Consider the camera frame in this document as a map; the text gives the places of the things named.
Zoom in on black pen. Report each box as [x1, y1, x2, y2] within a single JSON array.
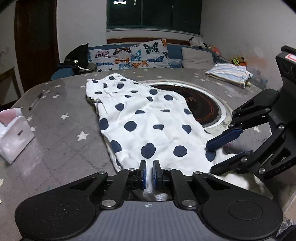
[[29, 92, 44, 110]]

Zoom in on white paper box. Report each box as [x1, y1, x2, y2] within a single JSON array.
[[0, 115, 35, 164]]

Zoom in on grey cushion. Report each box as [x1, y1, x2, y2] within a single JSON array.
[[181, 47, 214, 69]]

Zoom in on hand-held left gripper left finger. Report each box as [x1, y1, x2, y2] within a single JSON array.
[[69, 160, 148, 210]]

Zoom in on butterfly print pillow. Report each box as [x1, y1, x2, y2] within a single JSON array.
[[88, 38, 173, 72]]

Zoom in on blue sofa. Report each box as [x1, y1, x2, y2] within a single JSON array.
[[50, 43, 269, 82]]

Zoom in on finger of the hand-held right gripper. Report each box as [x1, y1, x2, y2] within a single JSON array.
[[206, 89, 281, 151], [209, 124, 293, 181]]

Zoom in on green-framed window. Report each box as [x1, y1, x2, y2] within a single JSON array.
[[106, 0, 203, 36]]

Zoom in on grey star-print table cover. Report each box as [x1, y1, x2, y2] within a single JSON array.
[[0, 67, 296, 241]]

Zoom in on brown wooden door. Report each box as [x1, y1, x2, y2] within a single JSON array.
[[14, 0, 60, 93]]

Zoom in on white polka dot pants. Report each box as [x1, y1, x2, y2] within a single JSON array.
[[85, 73, 273, 202]]

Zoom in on black bag on sofa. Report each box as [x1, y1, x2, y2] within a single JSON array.
[[57, 43, 90, 70]]

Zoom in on wooden desk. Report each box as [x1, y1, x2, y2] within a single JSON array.
[[0, 67, 21, 106]]

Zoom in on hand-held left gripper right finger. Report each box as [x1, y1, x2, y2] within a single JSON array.
[[153, 160, 232, 210]]

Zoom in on white and black plush toy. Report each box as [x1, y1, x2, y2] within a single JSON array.
[[188, 37, 210, 49]]

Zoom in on round built-in table heater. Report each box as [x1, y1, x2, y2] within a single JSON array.
[[139, 80, 233, 135]]

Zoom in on folded striped garment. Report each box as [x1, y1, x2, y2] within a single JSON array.
[[205, 63, 253, 89]]

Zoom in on yellow-green toy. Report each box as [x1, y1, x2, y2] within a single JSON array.
[[231, 56, 248, 67]]

